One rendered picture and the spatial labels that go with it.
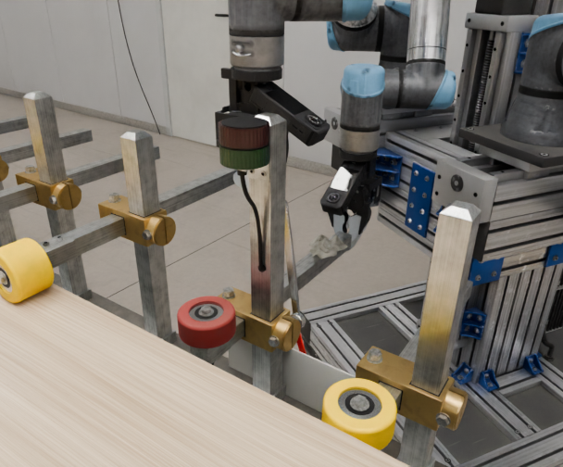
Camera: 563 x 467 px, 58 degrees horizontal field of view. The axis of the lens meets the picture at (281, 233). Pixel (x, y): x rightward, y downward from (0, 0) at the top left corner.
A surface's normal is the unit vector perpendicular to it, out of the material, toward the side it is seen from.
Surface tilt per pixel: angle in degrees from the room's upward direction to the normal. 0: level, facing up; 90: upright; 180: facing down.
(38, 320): 0
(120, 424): 0
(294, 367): 90
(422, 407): 90
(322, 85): 90
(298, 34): 90
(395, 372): 0
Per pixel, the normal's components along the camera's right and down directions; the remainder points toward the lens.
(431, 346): -0.56, 0.37
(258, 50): 0.13, 0.44
